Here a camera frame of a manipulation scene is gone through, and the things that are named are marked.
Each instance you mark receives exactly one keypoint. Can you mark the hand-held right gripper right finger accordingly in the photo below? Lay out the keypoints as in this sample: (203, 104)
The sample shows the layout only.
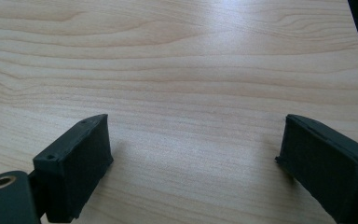
(326, 165)

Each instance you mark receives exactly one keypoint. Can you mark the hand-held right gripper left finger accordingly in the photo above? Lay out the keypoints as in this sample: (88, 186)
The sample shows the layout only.
(74, 165)

